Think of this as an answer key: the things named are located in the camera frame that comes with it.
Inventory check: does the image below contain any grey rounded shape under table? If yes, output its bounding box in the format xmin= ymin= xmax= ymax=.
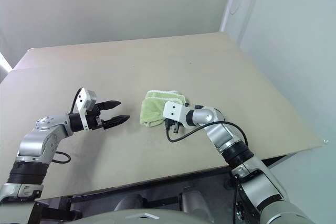
xmin=180 ymin=186 xmax=211 ymax=220
xmin=114 ymin=194 xmax=144 ymax=212

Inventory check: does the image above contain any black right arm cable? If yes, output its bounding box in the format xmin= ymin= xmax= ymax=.
xmin=165 ymin=121 xmax=249 ymax=224

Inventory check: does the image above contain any silver robot torso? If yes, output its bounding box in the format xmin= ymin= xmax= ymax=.
xmin=76 ymin=208 xmax=214 ymax=224

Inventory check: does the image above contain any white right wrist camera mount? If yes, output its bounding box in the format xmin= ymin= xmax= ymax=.
xmin=162 ymin=100 xmax=188 ymax=126

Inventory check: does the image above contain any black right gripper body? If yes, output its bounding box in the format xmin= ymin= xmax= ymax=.
xmin=164 ymin=119 xmax=183 ymax=134

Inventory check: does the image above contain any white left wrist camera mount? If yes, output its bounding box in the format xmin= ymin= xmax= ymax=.
xmin=74 ymin=87 xmax=98 ymax=131

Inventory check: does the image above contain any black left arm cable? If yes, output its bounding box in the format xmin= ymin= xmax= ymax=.
xmin=51 ymin=87 xmax=82 ymax=164

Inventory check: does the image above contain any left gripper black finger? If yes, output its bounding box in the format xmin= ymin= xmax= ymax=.
xmin=97 ymin=100 xmax=122 ymax=112
xmin=102 ymin=115 xmax=131 ymax=130

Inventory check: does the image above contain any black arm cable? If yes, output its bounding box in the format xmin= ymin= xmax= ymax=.
xmin=51 ymin=87 xmax=82 ymax=164
xmin=165 ymin=121 xmax=249 ymax=224

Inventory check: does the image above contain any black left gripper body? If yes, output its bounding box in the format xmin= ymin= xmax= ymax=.
xmin=87 ymin=104 xmax=105 ymax=132

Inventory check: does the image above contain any light green towel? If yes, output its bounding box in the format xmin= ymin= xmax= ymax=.
xmin=138 ymin=90 xmax=190 ymax=128

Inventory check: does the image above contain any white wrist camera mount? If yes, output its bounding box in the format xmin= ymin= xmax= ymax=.
xmin=74 ymin=87 xmax=98 ymax=131
xmin=162 ymin=100 xmax=188 ymax=126

